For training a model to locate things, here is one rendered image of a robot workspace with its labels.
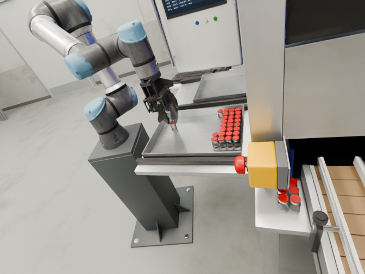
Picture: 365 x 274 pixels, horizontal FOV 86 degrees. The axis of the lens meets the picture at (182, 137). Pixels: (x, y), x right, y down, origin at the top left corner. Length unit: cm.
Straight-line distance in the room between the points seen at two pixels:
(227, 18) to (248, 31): 101
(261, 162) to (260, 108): 11
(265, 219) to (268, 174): 13
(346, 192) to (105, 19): 471
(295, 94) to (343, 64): 8
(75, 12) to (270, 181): 94
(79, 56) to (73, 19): 37
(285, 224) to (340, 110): 25
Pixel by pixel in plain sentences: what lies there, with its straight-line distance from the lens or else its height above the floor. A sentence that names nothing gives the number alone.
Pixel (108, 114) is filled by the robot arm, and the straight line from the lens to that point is 101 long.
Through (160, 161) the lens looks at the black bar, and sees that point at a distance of 68.
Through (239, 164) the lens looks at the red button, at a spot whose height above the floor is 101.
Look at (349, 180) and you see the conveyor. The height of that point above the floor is 93.
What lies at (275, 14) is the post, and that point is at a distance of 36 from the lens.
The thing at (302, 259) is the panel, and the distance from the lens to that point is 104.
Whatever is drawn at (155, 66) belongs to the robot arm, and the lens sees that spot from 66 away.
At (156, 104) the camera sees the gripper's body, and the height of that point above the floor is 105.
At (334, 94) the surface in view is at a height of 111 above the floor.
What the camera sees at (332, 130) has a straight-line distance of 49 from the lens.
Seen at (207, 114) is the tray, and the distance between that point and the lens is 84.
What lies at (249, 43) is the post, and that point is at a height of 123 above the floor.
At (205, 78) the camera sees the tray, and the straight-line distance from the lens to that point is 114.
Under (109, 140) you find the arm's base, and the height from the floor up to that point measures 84.
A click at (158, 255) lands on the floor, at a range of 155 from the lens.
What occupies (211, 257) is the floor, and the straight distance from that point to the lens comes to 144.
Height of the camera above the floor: 134
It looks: 37 degrees down
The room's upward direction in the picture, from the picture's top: 21 degrees counter-clockwise
